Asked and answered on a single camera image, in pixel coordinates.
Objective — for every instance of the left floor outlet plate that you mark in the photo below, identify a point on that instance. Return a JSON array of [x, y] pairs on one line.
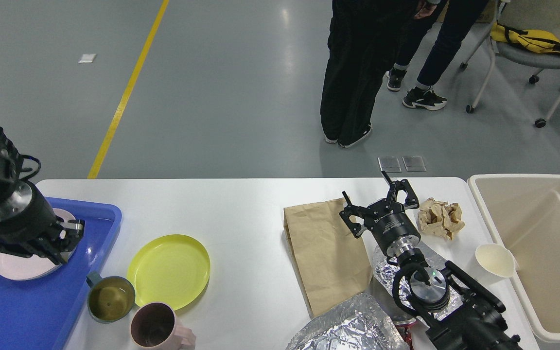
[[389, 164]]

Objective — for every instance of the person in grey sweater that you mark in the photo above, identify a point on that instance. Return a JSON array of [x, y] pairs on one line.
[[364, 40]]

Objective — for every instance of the small aluminium foil piece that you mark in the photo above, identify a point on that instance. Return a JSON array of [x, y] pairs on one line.
[[385, 273]]

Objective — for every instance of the yellow bag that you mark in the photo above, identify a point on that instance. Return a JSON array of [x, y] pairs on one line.
[[535, 41]]

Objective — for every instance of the blue plastic tray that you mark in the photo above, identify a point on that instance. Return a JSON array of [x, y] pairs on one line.
[[40, 314]]

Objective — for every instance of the white paper cup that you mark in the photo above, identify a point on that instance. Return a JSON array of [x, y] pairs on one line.
[[495, 262]]

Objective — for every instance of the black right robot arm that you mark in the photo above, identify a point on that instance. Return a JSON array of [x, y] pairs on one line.
[[459, 312]]

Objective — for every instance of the person in dark jeans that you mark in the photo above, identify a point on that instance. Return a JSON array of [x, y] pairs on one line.
[[460, 16]]

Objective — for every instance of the dark green mug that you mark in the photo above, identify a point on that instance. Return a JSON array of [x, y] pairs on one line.
[[110, 298]]

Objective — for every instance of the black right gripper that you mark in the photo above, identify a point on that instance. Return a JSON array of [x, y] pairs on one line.
[[391, 224]]

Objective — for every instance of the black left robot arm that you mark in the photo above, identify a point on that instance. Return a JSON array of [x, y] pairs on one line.
[[16, 167]]

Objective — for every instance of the brown paper bag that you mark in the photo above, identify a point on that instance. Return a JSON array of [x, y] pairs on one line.
[[332, 264]]

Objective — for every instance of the large crumpled aluminium foil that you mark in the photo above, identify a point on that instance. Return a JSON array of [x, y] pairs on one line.
[[358, 323]]

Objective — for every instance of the crumpled brown paper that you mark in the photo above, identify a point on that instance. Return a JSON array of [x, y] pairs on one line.
[[440, 218]]

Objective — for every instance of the right floor outlet plate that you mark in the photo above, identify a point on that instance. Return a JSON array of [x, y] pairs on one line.
[[414, 164]]

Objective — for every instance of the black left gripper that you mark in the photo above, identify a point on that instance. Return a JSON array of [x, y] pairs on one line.
[[29, 226]]

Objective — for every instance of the yellow plate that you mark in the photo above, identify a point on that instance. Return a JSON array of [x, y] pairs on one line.
[[172, 269]]

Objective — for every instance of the floor outlet plate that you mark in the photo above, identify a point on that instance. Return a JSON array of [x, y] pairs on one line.
[[389, 164], [414, 164]]

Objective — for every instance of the pink mug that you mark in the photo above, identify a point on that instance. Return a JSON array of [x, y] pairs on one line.
[[155, 326]]

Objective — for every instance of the beige plastic bin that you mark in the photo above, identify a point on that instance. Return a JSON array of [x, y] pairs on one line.
[[522, 213]]

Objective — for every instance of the pink plate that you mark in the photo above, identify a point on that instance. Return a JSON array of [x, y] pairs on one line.
[[21, 269]]

